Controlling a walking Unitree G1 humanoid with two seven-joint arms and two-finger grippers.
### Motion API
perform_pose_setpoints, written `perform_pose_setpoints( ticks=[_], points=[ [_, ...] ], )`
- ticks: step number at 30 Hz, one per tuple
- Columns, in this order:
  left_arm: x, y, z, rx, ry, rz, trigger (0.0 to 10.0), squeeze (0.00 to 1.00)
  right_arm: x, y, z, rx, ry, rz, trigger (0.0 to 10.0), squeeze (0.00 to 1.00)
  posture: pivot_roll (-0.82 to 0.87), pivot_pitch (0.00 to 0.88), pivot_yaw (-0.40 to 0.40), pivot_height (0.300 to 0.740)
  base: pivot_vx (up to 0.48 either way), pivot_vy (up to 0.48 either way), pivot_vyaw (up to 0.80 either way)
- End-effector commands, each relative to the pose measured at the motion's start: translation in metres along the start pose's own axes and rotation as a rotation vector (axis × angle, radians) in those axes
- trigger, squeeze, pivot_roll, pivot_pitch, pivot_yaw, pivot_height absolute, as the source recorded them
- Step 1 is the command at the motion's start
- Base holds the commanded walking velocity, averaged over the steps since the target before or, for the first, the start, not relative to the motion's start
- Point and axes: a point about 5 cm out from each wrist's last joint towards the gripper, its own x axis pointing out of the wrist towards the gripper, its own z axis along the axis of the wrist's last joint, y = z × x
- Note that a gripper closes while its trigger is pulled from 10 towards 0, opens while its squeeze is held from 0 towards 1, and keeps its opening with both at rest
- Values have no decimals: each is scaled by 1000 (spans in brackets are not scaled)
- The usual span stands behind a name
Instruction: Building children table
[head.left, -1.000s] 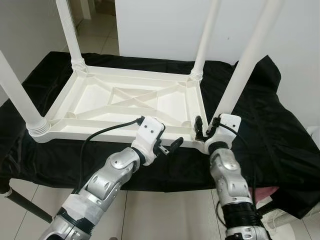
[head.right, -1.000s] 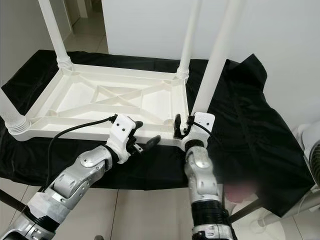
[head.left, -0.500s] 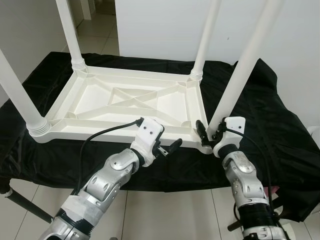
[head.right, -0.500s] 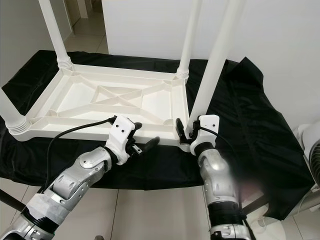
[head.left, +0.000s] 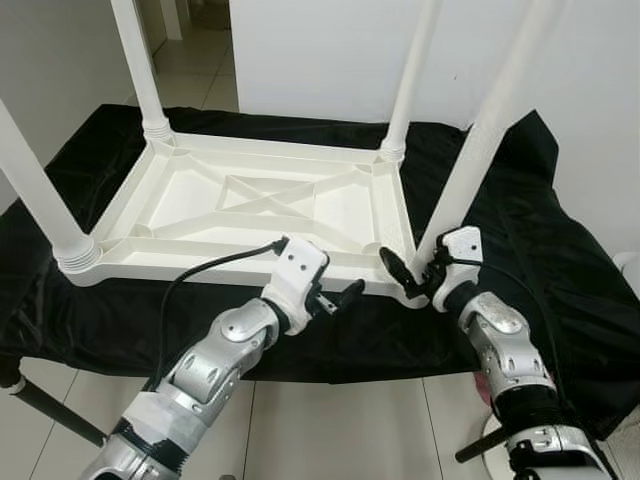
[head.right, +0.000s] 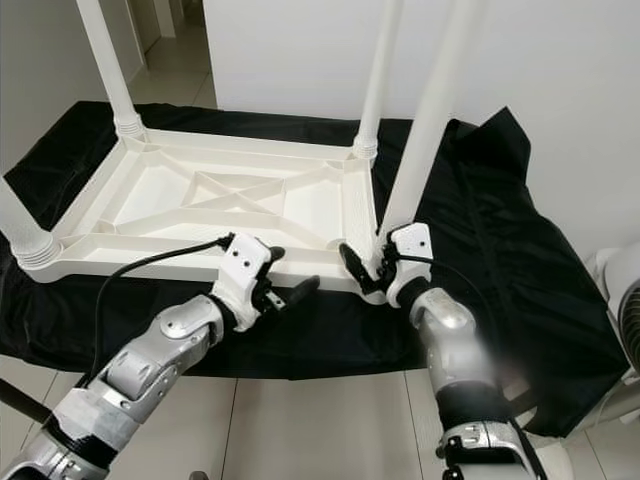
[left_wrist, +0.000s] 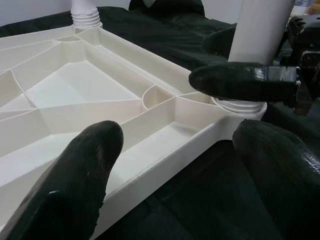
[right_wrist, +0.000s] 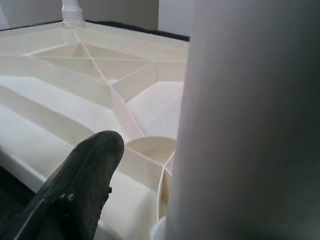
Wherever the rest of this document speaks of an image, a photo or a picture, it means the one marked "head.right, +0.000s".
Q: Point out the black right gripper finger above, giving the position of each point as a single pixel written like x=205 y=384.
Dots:
x=352 y=262

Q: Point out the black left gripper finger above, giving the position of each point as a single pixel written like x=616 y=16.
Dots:
x=300 y=288
x=275 y=252

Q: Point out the white plastic table top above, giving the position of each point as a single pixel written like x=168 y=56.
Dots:
x=240 y=200

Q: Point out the white plastic table leg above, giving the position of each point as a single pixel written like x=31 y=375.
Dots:
x=430 y=110
x=380 y=70
x=25 y=235
x=110 y=60

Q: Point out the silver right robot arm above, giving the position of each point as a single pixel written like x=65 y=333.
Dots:
x=455 y=340

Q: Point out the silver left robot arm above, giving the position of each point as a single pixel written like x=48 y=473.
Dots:
x=160 y=360

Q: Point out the black table cloth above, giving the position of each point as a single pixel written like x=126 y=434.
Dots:
x=530 y=250

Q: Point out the grey left robot foot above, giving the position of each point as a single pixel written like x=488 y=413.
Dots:
x=198 y=476

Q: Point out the black metal table leg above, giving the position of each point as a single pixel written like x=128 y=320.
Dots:
x=25 y=405

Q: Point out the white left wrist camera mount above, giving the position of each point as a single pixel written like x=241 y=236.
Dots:
x=242 y=265

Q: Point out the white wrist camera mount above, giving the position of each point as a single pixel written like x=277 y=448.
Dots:
x=415 y=245
x=242 y=265

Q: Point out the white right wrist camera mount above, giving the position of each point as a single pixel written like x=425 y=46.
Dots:
x=415 y=245

